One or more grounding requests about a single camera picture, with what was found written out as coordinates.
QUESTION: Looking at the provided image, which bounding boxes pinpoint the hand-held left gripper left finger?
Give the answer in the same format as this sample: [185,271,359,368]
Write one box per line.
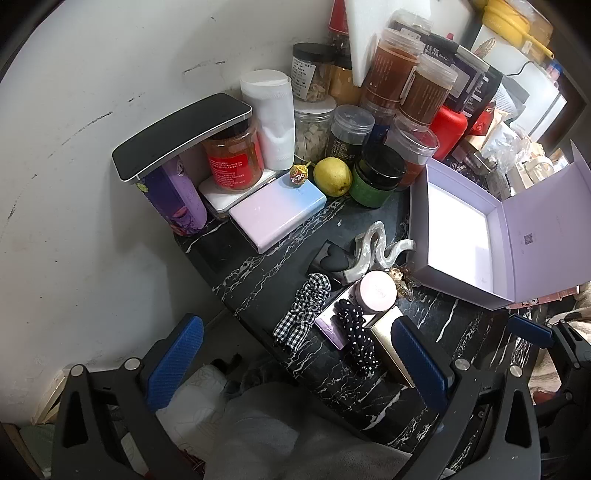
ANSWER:
[52,314,206,480]

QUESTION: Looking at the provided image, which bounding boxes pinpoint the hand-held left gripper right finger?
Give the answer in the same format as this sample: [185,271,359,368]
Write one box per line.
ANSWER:
[390,316,543,480]

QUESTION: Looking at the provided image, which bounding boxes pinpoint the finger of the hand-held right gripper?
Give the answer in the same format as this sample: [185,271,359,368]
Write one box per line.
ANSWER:
[505,315,591,370]

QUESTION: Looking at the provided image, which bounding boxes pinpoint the gold rectangular box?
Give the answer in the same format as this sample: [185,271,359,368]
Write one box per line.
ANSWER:
[367,307,416,388]

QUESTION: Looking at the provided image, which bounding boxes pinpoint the black polka dot scrunchie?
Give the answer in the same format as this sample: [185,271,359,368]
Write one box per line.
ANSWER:
[332,299,380,376]

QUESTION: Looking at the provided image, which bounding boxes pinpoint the pink round compact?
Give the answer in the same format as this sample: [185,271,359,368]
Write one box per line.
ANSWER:
[353,270,399,315]

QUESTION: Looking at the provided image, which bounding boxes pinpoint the gold ornament hair clip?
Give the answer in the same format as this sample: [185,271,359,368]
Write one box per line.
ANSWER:
[387,267,423,301]

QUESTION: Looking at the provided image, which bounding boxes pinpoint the purple box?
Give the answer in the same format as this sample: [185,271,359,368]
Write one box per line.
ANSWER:
[314,288,370,350]

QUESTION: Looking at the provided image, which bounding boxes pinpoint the lavender cardboard box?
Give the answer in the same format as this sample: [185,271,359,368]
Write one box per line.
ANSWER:
[409,138,591,312]

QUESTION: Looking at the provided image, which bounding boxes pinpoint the pearl white hair claw clip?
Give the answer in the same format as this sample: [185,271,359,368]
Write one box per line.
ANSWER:
[344,220,416,284]

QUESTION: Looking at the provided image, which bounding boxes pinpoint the black white gingham scrunchie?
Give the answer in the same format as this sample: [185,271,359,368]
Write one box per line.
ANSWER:
[272,272,333,347]

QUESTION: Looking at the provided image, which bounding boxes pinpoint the black heart sponge case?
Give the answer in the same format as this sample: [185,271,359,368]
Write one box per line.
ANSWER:
[308,239,365,289]

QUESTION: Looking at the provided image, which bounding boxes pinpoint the beige fuzzy blanket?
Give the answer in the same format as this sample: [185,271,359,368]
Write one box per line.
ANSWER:
[526,284,591,407]

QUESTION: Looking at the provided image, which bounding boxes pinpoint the grey cloth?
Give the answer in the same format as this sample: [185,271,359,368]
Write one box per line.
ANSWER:
[152,360,411,480]

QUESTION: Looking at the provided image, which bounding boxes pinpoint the purple bottle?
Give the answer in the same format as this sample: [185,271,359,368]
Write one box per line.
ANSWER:
[139,154,208,237]

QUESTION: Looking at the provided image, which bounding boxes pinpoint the white flat base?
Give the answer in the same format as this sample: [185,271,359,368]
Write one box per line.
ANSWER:
[198,167,280,219]

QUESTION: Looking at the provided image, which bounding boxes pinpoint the pastel pink blue power bank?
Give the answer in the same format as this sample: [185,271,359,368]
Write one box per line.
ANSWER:
[228,173,328,254]

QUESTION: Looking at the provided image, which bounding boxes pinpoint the clear plastic bag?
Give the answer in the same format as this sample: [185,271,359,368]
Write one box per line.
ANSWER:
[466,120,532,176]

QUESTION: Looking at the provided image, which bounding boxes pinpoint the green jar black lid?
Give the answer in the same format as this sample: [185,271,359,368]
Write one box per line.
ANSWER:
[349,144,408,209]

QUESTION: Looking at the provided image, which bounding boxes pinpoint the red label jar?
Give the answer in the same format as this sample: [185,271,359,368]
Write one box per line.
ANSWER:
[203,115,266,191]

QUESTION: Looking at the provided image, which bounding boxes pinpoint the red plastic container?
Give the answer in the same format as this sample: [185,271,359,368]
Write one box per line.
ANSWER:
[431,105,471,161]

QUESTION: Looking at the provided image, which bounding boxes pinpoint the red snack bag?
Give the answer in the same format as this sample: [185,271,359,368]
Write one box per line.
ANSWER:
[468,104,497,137]

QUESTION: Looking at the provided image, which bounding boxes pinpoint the clear jar reddish contents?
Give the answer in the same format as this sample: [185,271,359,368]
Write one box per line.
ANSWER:
[383,113,440,191]

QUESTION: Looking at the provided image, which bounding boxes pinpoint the colourful lollipop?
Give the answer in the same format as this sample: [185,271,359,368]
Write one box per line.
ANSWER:
[288,161,315,188]

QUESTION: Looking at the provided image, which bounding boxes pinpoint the black silver-rimmed appliance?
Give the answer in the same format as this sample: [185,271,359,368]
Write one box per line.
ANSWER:
[111,92,254,190]

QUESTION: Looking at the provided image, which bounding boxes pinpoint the white appliance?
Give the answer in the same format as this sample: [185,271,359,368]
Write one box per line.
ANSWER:
[471,23,568,144]

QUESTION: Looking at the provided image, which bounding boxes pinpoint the small clear jar dark contents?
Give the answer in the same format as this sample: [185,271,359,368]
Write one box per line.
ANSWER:
[325,104,376,160]

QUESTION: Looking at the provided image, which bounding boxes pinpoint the nut jar white lid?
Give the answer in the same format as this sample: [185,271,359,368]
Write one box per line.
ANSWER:
[293,98,338,164]

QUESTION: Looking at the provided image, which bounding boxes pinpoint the tall brown clear jar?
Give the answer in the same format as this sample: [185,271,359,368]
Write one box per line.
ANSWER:
[360,28,424,109]
[398,53,459,125]

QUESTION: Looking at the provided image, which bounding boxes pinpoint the white paper towel roll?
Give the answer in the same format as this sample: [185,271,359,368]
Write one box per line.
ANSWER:
[239,69,296,171]

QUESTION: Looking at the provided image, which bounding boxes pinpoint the black printed bag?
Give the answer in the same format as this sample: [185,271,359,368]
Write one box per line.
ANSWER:
[429,34,504,116]

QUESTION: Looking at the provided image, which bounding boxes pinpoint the amber jar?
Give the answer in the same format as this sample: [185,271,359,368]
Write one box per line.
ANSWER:
[329,55,363,107]

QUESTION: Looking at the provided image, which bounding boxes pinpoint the yellow plastic container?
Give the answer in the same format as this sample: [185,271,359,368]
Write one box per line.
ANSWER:
[480,0,555,61]

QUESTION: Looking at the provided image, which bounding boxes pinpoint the clear jar black lid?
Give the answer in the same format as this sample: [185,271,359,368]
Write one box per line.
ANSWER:
[291,42,335,102]

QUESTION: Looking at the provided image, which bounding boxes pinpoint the white foam board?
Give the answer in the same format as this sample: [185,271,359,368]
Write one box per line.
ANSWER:
[344,0,419,88]

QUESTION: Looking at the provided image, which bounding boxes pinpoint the dark brown clear jar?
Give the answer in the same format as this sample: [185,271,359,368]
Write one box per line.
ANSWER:
[385,8,435,44]

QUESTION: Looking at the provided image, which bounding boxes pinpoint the red cap jar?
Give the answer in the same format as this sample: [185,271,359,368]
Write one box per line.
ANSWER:
[325,0,352,58]

